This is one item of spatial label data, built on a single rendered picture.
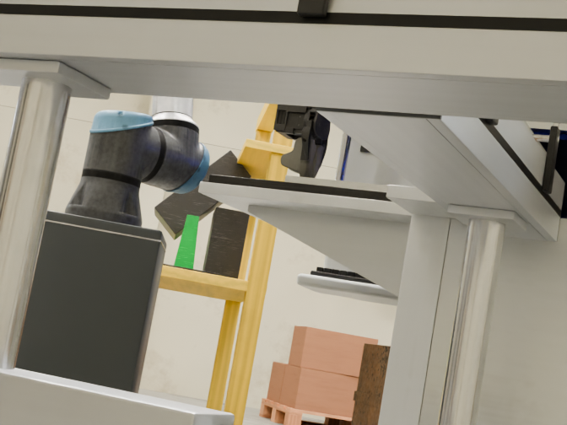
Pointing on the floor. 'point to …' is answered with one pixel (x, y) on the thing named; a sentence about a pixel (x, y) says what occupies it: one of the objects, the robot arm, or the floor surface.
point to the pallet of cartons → (315, 378)
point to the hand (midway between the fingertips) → (308, 183)
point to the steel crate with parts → (370, 384)
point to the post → (414, 320)
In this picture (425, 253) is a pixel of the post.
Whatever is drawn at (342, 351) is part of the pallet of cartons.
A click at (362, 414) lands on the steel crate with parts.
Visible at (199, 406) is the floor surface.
